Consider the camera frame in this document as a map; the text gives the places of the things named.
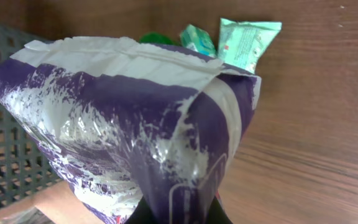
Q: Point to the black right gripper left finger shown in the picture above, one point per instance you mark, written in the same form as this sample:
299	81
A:
142	214

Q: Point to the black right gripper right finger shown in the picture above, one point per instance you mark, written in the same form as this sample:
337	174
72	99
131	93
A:
216	214

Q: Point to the red purple tissue pack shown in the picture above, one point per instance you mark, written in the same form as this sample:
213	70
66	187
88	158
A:
122	121

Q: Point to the teal wet wipes pack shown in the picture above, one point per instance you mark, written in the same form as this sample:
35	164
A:
241	44

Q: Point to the green cup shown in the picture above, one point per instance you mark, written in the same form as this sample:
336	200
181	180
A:
157	38

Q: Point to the small green tissue pack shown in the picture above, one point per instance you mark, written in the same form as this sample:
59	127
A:
197	40

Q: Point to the grey plastic mesh basket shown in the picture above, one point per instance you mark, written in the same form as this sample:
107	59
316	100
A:
24	170

